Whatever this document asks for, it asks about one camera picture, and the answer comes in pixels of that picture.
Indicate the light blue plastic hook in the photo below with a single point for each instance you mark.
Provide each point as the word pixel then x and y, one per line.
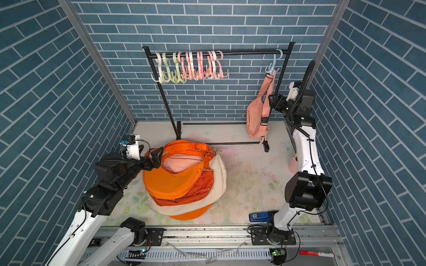
pixel 271 68

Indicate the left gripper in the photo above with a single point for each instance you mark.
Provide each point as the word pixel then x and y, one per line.
pixel 156 162

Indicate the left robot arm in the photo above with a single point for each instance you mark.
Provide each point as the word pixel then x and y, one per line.
pixel 115 172

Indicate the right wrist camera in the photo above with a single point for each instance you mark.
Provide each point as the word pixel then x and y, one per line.
pixel 293 90

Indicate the blue black stapler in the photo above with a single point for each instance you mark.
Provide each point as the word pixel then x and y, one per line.
pixel 261 216

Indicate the pink pen cup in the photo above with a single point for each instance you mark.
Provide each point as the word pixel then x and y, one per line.
pixel 293 166

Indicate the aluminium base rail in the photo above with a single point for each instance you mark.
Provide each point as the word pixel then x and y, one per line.
pixel 204 244

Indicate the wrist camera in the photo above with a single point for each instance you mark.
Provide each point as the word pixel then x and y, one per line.
pixel 293 90
pixel 130 144

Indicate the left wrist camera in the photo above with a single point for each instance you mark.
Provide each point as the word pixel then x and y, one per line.
pixel 130 144

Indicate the pink sling bag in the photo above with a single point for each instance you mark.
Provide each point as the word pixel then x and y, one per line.
pixel 180 162
pixel 258 111

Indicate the white plastic hook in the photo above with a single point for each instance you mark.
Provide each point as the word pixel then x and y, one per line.
pixel 160 78

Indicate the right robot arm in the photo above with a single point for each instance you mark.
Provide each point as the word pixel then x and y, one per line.
pixel 308 188

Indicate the red white marker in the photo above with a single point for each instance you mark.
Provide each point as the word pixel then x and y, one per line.
pixel 316 254

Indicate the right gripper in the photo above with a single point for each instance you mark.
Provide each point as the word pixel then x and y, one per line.
pixel 278 100

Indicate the black clothes rack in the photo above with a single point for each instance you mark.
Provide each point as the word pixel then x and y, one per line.
pixel 208 67

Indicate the green plastic hook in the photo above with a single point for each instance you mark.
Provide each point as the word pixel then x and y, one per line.
pixel 167 75
pixel 176 75

